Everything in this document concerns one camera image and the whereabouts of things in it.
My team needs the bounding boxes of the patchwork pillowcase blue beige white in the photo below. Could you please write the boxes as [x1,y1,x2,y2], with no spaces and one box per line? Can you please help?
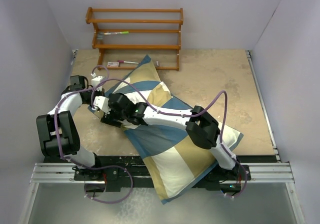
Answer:
[87,54,244,205]

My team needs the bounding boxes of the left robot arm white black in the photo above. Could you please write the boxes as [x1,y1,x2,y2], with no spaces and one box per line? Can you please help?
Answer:
[36,75,105,180]

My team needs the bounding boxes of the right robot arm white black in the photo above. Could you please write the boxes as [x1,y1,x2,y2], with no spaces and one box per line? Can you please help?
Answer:
[93,93,240,180]

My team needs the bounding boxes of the small pink white card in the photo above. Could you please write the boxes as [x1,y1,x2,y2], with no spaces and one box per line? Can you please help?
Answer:
[107,62,120,67]

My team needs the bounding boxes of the pink white marker pen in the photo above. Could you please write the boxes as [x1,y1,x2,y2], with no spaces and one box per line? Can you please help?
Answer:
[118,60,139,64]

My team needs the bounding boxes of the green white pen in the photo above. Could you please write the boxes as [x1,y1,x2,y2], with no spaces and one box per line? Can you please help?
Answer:
[102,31,129,35]

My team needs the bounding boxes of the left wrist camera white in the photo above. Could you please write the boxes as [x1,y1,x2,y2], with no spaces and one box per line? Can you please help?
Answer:
[91,76,105,87]

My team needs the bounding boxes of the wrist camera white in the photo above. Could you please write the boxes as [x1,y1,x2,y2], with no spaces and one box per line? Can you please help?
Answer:
[92,96,110,113]
[91,76,105,87]

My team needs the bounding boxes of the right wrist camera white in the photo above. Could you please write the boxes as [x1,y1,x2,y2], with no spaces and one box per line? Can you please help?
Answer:
[92,96,110,113]

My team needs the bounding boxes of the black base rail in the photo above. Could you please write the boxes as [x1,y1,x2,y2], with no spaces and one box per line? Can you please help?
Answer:
[72,156,251,195]

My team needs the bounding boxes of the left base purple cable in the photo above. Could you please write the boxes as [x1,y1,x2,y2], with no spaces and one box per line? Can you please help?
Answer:
[83,165,134,205]

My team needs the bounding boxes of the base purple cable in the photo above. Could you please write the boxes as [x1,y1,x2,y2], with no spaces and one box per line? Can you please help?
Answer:
[223,159,249,201]
[83,165,134,205]

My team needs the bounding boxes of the aluminium frame rail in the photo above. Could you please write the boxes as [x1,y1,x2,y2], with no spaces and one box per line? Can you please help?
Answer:
[30,163,294,184]

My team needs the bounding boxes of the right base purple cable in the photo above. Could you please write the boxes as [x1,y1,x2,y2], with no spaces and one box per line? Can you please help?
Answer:
[223,159,249,201]

